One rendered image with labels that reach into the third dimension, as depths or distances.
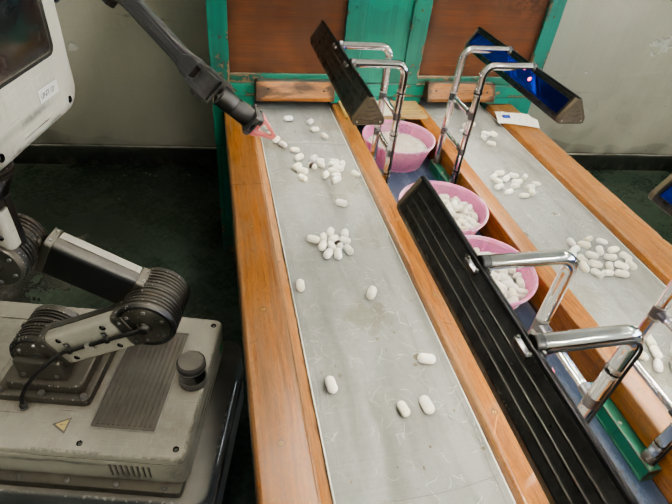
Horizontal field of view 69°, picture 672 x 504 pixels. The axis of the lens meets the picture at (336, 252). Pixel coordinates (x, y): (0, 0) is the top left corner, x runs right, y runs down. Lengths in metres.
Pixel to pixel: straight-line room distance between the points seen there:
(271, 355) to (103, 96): 2.26
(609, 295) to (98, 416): 1.28
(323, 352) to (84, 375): 0.60
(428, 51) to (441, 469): 1.59
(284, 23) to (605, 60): 2.14
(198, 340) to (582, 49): 2.73
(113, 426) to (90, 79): 2.09
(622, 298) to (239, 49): 1.47
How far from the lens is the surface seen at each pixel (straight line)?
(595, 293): 1.42
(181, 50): 1.49
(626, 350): 0.76
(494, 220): 1.52
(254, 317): 1.07
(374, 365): 1.04
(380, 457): 0.93
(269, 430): 0.91
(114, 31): 2.90
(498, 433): 0.99
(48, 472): 1.42
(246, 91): 1.99
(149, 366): 1.39
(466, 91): 2.18
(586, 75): 3.48
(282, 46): 1.96
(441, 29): 2.11
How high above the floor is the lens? 1.55
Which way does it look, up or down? 39 degrees down
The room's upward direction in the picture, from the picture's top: 7 degrees clockwise
